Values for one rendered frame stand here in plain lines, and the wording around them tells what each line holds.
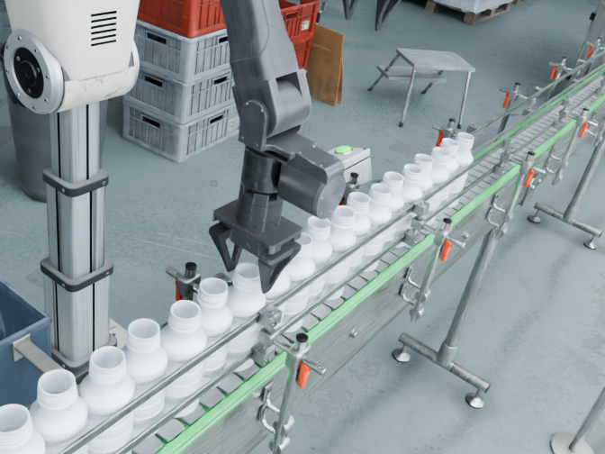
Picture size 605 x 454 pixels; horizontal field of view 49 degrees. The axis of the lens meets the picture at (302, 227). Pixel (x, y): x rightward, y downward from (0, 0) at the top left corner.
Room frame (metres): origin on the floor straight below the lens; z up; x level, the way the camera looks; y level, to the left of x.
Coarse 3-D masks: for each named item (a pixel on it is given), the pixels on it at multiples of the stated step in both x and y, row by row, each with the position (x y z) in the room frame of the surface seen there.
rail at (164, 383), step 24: (528, 96) 1.83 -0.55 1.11; (432, 192) 1.15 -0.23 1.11; (432, 216) 1.19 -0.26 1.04; (336, 264) 0.86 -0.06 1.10; (336, 288) 0.88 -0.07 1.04; (192, 360) 0.59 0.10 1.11; (240, 360) 0.68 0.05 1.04; (168, 384) 0.55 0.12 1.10; (216, 384) 0.63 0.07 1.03; (96, 432) 0.46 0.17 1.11; (144, 432) 0.52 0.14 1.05
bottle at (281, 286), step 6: (282, 276) 0.77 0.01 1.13; (276, 282) 0.75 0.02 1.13; (282, 282) 0.76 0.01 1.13; (288, 282) 0.77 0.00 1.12; (276, 288) 0.75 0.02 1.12; (282, 288) 0.75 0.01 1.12; (288, 288) 0.77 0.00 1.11; (270, 294) 0.74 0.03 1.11; (276, 294) 0.75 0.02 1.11; (282, 294) 0.75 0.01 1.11; (270, 300) 0.75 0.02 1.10; (282, 306) 0.76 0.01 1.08; (282, 318) 0.77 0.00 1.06
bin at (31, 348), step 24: (0, 288) 0.84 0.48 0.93; (0, 312) 0.85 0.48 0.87; (24, 312) 0.81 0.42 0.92; (0, 336) 0.85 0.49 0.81; (24, 336) 0.74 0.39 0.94; (48, 336) 0.78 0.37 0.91; (0, 360) 0.70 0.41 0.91; (24, 360) 0.74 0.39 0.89; (48, 360) 0.71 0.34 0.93; (0, 384) 0.70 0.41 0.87; (24, 384) 0.74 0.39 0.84
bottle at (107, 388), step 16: (96, 352) 0.52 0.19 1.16; (112, 352) 0.53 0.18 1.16; (96, 368) 0.50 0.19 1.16; (112, 368) 0.50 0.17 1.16; (80, 384) 0.51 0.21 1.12; (96, 384) 0.50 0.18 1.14; (112, 384) 0.50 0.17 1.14; (128, 384) 0.52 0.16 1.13; (96, 400) 0.49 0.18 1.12; (112, 400) 0.50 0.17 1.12; (128, 400) 0.51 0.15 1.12; (96, 416) 0.49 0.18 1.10; (128, 416) 0.51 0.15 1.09; (112, 432) 0.49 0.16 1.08; (128, 432) 0.51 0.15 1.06; (96, 448) 0.49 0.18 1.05; (112, 448) 0.49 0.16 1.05
